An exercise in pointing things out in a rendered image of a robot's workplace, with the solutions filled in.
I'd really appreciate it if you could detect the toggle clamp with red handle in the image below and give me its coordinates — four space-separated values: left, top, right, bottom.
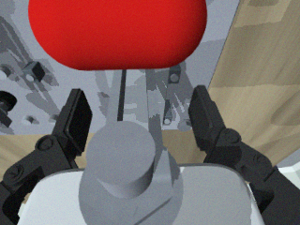
0 90 17 128

